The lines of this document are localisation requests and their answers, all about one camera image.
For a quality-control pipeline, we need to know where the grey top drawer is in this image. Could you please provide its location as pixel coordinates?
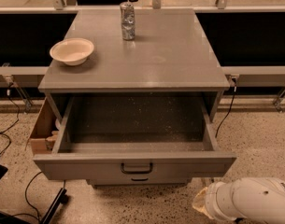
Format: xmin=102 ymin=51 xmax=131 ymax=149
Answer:
xmin=34 ymin=94 xmax=236 ymax=180

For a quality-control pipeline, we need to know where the grey drawer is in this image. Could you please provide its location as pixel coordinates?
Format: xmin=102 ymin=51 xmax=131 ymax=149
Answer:
xmin=86 ymin=177 xmax=192 ymax=187
xmin=34 ymin=94 xmax=236 ymax=180

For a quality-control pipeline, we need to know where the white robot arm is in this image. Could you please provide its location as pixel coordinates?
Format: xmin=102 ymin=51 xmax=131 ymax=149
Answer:
xmin=192 ymin=177 xmax=285 ymax=224

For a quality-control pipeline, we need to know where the grey bottom drawer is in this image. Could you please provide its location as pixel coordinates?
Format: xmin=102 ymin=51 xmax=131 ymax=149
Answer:
xmin=86 ymin=177 xmax=192 ymax=187

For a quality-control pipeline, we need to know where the grey drawer cabinet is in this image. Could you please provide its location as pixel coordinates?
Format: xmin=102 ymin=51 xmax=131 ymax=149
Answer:
xmin=37 ymin=8 xmax=231 ymax=187

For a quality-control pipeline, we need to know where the black stand leg left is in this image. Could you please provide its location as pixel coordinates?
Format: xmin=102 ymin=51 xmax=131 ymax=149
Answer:
xmin=39 ymin=188 xmax=69 ymax=224

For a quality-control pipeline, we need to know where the brown cardboard box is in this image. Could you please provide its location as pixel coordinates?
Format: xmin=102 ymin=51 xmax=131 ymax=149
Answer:
xmin=28 ymin=100 xmax=58 ymax=155

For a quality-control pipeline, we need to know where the white paper bowl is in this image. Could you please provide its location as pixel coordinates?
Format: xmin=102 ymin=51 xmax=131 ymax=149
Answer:
xmin=50 ymin=38 xmax=94 ymax=66

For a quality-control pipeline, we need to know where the silver drink can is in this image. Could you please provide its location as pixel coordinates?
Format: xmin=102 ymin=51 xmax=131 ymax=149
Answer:
xmin=120 ymin=1 xmax=135 ymax=40

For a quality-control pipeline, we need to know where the black cable right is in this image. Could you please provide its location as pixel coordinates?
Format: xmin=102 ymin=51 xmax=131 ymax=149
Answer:
xmin=214 ymin=77 xmax=237 ymax=139

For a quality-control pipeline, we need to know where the black floor cable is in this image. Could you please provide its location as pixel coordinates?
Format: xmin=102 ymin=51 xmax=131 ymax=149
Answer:
xmin=11 ymin=171 xmax=67 ymax=222

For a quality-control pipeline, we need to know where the black cable left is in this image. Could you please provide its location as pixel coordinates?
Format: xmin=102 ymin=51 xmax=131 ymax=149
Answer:
xmin=0 ymin=81 xmax=21 ymax=156

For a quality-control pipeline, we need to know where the metal railing frame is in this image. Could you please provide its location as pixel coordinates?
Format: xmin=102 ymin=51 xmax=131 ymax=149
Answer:
xmin=0 ymin=0 xmax=285 ymax=114

